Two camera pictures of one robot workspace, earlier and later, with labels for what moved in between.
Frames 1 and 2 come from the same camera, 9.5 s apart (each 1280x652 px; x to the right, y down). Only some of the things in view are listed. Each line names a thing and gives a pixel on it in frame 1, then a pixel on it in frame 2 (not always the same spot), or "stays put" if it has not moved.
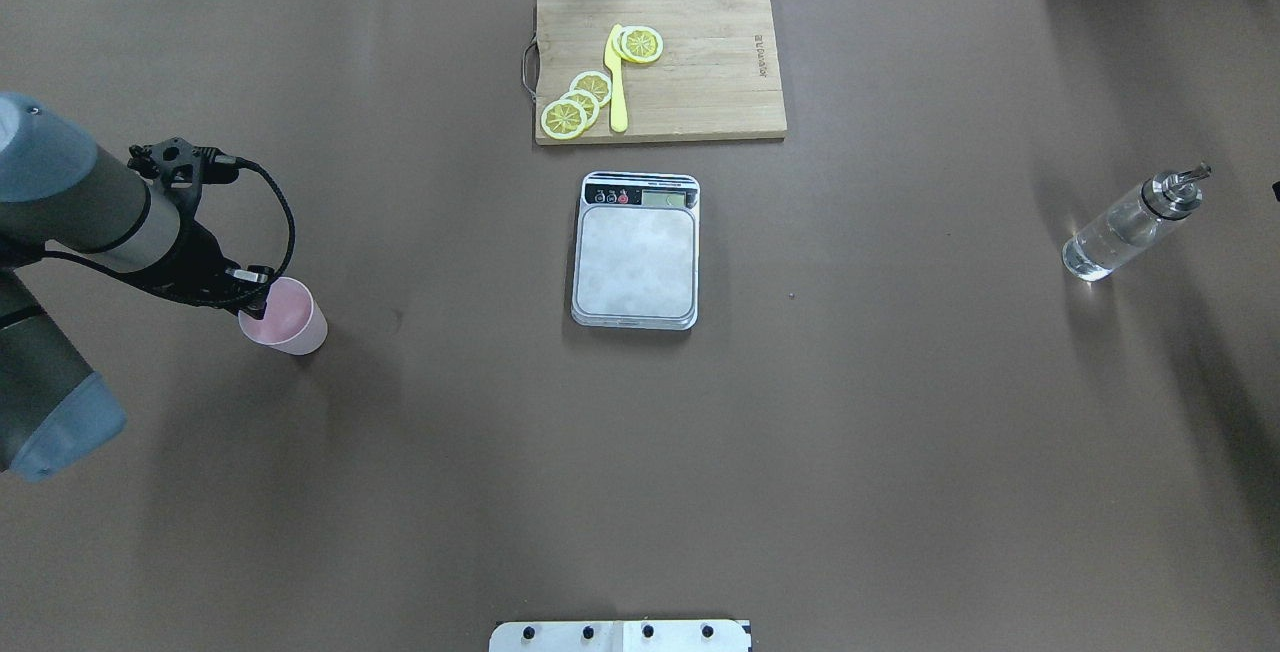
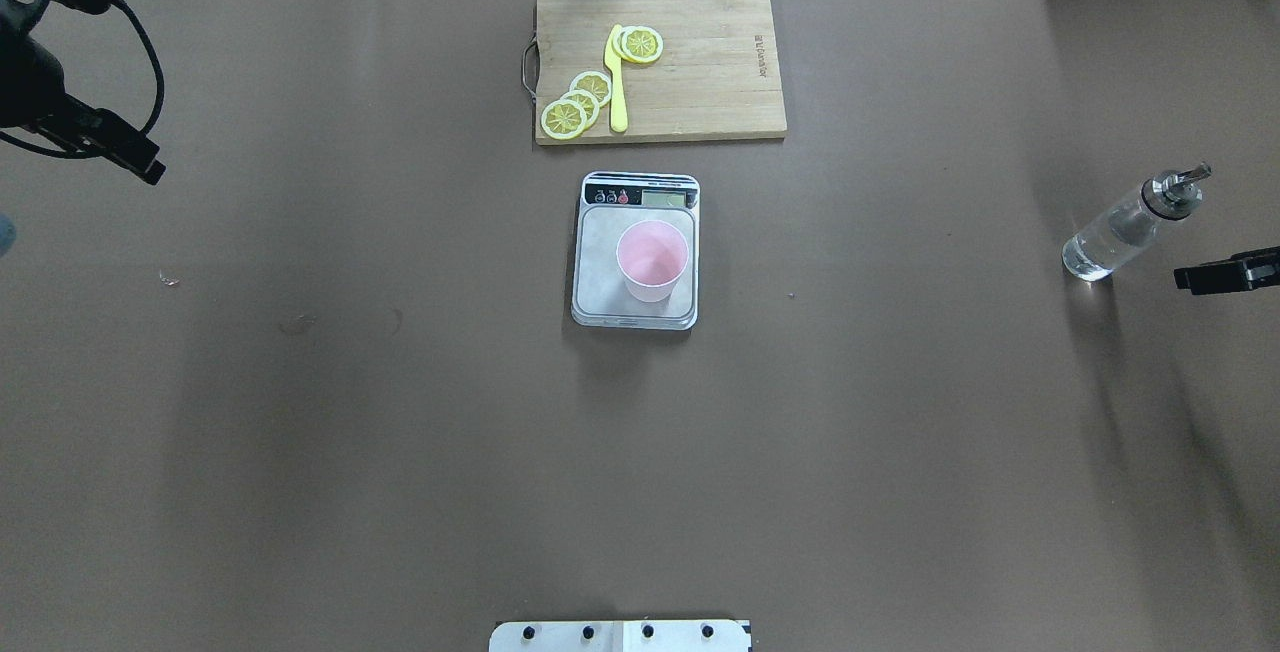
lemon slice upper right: (641, 44) stays put
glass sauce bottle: (1133, 221) stays put
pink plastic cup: (293, 320) → (652, 255)
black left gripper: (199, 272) → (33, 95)
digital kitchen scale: (636, 251) stays put
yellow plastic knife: (617, 86) stays put
